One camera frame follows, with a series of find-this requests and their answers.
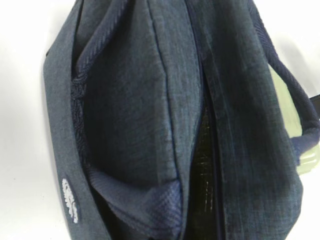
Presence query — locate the navy blue fabric lunch bag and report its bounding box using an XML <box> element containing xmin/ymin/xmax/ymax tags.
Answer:
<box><xmin>43</xmin><ymin>0</ymin><xmax>320</xmax><ymax>240</ymax></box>

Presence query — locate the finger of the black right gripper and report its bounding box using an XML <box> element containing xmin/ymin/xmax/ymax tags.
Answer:
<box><xmin>309</xmin><ymin>94</ymin><xmax>320</xmax><ymax>119</ymax></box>

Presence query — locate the green lid glass food container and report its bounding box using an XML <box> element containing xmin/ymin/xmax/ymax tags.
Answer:
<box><xmin>268</xmin><ymin>65</ymin><xmax>320</xmax><ymax>176</ymax></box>

